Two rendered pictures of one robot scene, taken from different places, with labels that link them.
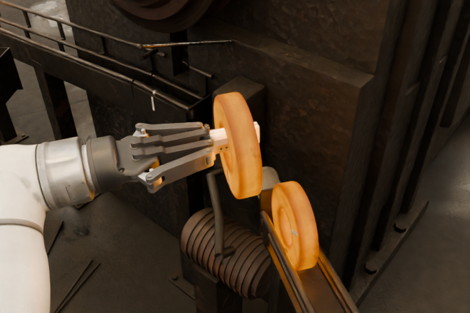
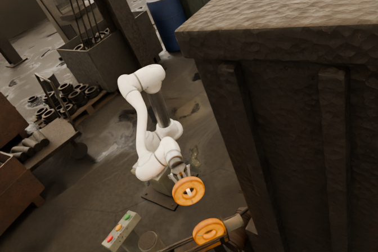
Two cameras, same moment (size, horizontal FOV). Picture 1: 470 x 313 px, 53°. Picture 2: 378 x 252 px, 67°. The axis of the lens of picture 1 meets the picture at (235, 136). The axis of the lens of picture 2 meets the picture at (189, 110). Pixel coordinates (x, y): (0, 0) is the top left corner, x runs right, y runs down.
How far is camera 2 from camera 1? 1.36 m
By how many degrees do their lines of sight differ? 76
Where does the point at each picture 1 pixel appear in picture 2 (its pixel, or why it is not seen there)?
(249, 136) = (174, 189)
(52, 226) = not seen: hidden behind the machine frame
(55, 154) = (169, 154)
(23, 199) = (161, 156)
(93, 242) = not seen: hidden behind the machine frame
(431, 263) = not seen: outside the picture
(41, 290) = (149, 172)
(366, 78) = (253, 231)
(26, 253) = (152, 165)
